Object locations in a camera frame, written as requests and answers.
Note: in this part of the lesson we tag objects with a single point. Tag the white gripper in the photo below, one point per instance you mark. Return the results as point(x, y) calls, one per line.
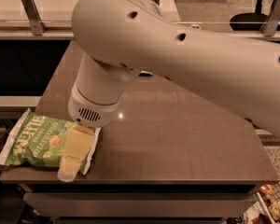
point(90, 112)

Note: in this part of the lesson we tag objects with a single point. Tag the green jalapeno kettle chip bag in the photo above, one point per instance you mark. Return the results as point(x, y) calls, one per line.
point(37, 140)

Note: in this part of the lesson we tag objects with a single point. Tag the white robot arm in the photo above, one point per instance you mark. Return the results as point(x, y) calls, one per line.
point(121, 38)

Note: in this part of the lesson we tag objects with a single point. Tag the green dang chip bag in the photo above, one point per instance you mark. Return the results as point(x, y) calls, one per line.
point(145, 74)

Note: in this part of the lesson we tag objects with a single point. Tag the black office chair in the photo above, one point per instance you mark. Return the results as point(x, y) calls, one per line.
point(250, 21)

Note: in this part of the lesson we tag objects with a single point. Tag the left metal glass bracket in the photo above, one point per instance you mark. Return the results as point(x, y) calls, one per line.
point(36, 24)

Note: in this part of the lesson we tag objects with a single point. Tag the wire basket with snacks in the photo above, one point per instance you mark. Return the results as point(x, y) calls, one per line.
point(266, 210)

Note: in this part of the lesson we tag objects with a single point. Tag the right metal glass bracket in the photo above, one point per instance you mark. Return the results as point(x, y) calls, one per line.
point(269, 27)

